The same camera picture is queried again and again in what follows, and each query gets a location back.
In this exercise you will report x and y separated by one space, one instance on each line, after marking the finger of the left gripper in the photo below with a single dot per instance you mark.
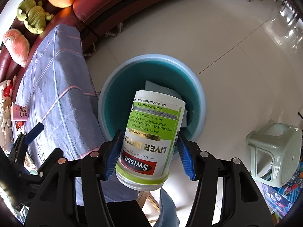
31 136

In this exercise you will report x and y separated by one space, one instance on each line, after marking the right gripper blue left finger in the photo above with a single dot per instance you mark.
71 194

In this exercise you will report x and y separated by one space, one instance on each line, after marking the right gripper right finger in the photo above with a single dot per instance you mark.
242 202

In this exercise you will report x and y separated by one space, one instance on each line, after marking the white green supplement bottle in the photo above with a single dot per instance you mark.
149 140

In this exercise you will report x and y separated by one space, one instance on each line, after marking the pink paper cup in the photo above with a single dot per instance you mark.
19 113

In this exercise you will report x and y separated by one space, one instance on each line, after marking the teal trash bucket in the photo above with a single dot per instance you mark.
160 80

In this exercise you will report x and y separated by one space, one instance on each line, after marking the white rabbit plush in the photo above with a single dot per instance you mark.
6 131

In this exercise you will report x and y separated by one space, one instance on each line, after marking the blue toy box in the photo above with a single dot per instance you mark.
281 199

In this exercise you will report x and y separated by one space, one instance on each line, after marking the plaid purple tablecloth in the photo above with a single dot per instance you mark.
57 89

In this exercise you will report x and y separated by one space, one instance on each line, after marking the pale green plastic stool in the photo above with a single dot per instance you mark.
282 142

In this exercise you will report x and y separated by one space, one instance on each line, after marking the pink plush toy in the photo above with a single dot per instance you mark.
17 45

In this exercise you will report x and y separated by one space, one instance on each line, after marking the green dinosaur plush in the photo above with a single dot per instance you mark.
33 16

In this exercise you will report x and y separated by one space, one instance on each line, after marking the dark red leather sofa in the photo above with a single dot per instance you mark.
92 18

